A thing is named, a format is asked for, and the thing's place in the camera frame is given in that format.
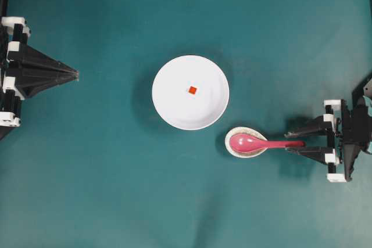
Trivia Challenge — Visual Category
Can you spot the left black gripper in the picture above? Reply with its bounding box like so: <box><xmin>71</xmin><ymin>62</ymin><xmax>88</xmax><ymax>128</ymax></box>
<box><xmin>1</xmin><ymin>16</ymin><xmax>79</xmax><ymax>126</ymax></box>

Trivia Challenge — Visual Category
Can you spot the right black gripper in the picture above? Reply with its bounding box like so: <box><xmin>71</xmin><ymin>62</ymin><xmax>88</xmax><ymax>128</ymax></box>
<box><xmin>284</xmin><ymin>99</ymin><xmax>371</xmax><ymax>182</ymax></box>

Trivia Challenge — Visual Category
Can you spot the pink ceramic spoon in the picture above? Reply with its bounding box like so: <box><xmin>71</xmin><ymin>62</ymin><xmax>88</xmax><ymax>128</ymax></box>
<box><xmin>229</xmin><ymin>133</ymin><xmax>306</xmax><ymax>153</ymax></box>

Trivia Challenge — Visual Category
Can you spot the small red block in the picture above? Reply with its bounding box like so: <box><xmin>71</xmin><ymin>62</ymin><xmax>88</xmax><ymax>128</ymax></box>
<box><xmin>188</xmin><ymin>86</ymin><xmax>197</xmax><ymax>95</ymax></box>

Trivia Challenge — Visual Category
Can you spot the speckled egg-shaped spoon rest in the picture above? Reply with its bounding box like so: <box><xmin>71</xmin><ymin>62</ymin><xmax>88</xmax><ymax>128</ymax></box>
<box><xmin>224</xmin><ymin>127</ymin><xmax>267</xmax><ymax>159</ymax></box>

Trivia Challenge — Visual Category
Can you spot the white round bowl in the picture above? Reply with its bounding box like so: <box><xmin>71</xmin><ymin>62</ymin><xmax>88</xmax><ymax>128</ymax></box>
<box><xmin>152</xmin><ymin>55</ymin><xmax>230</xmax><ymax>131</ymax></box>

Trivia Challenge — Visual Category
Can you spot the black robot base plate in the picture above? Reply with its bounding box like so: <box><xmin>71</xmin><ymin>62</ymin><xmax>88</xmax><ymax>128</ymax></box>
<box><xmin>352</xmin><ymin>72</ymin><xmax>372</xmax><ymax>107</ymax></box>

